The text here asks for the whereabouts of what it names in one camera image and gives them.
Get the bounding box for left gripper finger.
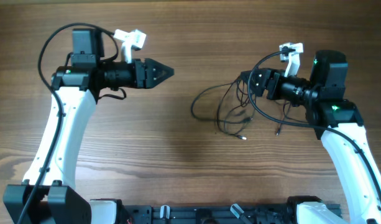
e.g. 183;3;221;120
145;75;172;89
145;58;174;77

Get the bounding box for black USB cable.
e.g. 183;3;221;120
190;77;309;141

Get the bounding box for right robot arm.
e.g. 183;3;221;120
239;48;381;223

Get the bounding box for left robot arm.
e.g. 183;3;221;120
3;23;174;223

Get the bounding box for right camera black cable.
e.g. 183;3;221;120
247;47;381;224

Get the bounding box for camera black cable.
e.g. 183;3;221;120
247;47;381;224
16;22;120;224

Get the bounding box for left camera black cable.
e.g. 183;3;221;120
16;22;120;224

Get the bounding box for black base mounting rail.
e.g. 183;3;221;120
121;203;296;224

